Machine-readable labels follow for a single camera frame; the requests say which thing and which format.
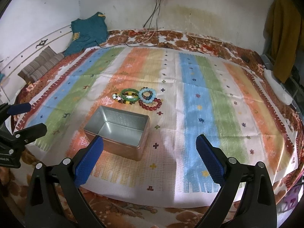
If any silver metal tin box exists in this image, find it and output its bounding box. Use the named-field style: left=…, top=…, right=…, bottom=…
left=83, top=105, right=150, bottom=161

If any multicolour yellow bead bracelet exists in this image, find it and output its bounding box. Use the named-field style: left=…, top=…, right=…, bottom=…
left=112, top=90, right=139, bottom=106

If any light blue bead bracelet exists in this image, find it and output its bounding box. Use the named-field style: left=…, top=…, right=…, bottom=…
left=138, top=87, right=156, bottom=104

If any red bead bracelet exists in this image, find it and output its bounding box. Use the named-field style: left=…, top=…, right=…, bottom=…
left=138, top=97, right=163, bottom=112

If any floral brown bed blanket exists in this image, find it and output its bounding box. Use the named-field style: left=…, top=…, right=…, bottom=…
left=1, top=30, right=303, bottom=227

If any striped brown pillow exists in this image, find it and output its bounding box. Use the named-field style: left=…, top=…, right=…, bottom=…
left=18, top=46, right=64, bottom=83

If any teal sweater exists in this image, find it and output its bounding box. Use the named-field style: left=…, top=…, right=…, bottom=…
left=63, top=12, right=109, bottom=57

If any mustard yellow hanging garment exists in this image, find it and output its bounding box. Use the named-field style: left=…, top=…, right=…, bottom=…
left=264, top=0, right=303, bottom=83

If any white charging cable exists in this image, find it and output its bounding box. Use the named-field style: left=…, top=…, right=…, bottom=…
left=135, top=0, right=163, bottom=44

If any black power cable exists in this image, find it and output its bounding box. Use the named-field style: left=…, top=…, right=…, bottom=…
left=83, top=0, right=165, bottom=48

